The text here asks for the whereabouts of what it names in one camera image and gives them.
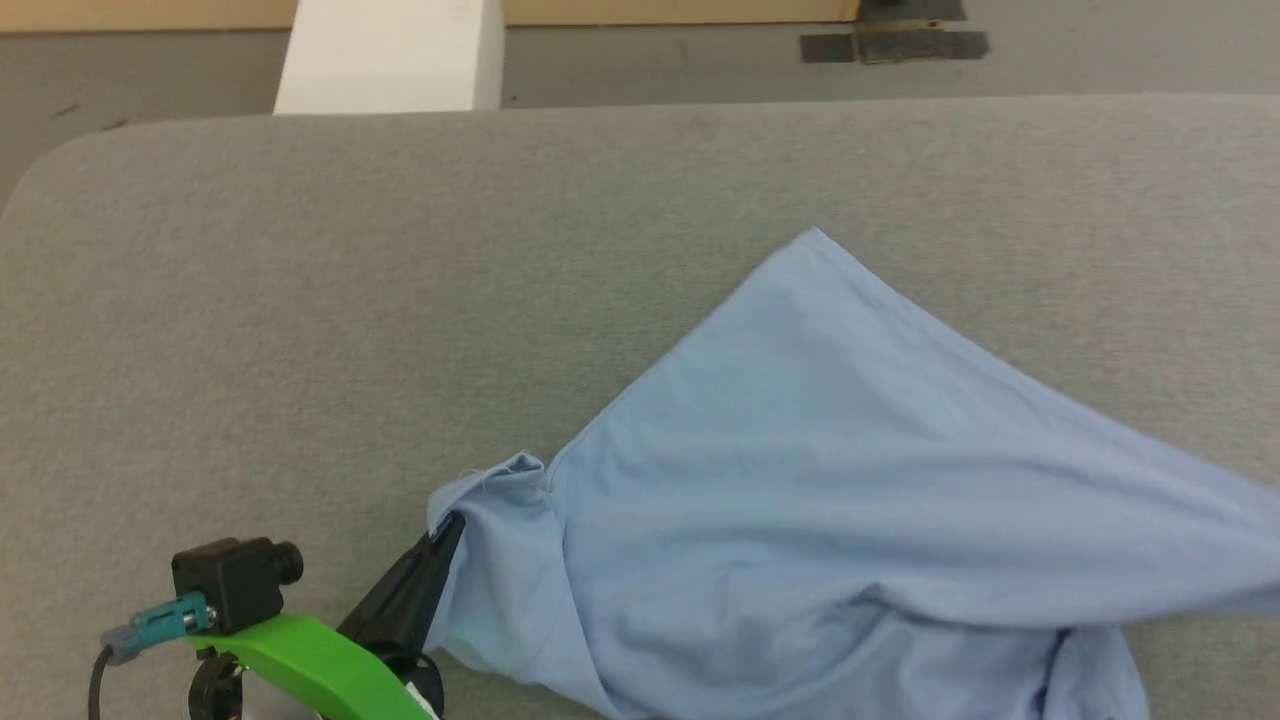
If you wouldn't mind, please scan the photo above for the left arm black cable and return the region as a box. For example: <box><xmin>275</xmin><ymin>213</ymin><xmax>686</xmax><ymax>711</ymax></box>
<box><xmin>87</xmin><ymin>591</ymin><xmax>217</xmax><ymax>720</ymax></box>

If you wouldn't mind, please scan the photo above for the white box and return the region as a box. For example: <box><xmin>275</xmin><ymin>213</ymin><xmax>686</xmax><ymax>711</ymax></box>
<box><xmin>273</xmin><ymin>0</ymin><xmax>505</xmax><ymax>115</ymax></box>

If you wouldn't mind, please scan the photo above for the small black floor tape patch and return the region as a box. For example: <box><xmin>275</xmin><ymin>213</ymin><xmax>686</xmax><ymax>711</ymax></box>
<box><xmin>799</xmin><ymin>33</ymin><xmax>857</xmax><ymax>65</ymax></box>

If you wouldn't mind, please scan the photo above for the light blue garment white hem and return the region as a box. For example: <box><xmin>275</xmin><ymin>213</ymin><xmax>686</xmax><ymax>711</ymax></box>
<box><xmin>427</xmin><ymin>227</ymin><xmax>1280</xmax><ymax>720</ymax></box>

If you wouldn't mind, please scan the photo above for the lemon print grid screen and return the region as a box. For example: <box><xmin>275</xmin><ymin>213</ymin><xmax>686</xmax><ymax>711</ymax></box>
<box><xmin>0</xmin><ymin>0</ymin><xmax>863</xmax><ymax>34</ymax></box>

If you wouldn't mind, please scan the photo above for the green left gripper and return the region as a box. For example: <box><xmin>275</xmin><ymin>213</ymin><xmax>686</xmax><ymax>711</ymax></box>
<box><xmin>185</xmin><ymin>511</ymin><xmax>467</xmax><ymax>720</ymax></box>

